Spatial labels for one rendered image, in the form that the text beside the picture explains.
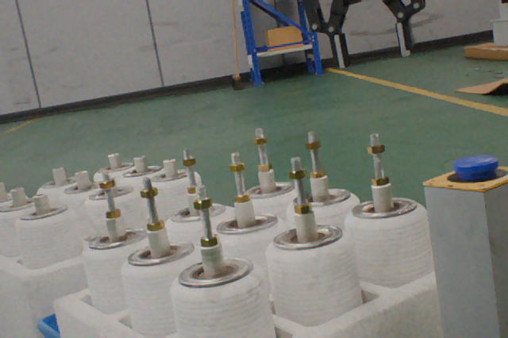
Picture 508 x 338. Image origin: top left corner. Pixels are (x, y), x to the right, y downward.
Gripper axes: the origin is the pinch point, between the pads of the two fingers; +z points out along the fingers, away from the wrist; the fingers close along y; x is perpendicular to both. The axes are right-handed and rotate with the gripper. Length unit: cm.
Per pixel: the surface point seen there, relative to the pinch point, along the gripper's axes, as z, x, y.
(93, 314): 23.7, 14.3, 35.5
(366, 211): 18.0, 1.9, 3.7
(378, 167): 13.2, 1.0, 1.6
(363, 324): 25.6, 15.4, 2.2
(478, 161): 10.5, 14.6, -11.1
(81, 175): 14, -24, 62
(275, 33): 10, -549, 214
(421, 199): 46, -95, 17
